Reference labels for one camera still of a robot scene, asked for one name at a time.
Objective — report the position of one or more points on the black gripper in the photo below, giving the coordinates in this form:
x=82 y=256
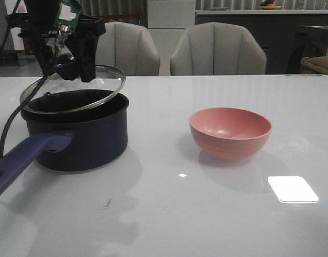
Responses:
x=82 y=43

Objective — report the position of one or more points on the glass lid blue knob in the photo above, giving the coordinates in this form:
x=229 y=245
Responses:
x=107 y=80

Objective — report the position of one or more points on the dark blue saucepan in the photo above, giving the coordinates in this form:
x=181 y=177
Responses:
x=67 y=135

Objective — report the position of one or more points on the pink bowl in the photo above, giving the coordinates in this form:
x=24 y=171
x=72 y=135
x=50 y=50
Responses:
x=229 y=133

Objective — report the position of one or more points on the green circuit board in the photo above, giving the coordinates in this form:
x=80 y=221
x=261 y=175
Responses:
x=67 y=15

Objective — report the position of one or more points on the left grey upholstered chair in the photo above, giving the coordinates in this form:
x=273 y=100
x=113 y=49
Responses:
x=129 y=48

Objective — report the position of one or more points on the grey upholstered chair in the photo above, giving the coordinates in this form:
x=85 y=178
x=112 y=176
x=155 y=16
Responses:
x=215 y=48
x=129 y=48

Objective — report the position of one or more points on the white cabinet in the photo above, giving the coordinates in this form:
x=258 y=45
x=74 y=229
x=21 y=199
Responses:
x=165 y=21

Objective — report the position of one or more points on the right grey upholstered chair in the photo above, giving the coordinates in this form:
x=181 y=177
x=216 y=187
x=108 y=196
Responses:
x=215 y=48

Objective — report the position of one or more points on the fruit plate on counter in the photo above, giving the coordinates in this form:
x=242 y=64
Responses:
x=269 y=5

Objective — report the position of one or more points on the grey counter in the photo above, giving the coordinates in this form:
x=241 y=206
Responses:
x=286 y=36

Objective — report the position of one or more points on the beige cushion basket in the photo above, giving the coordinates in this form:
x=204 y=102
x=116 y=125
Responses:
x=316 y=64

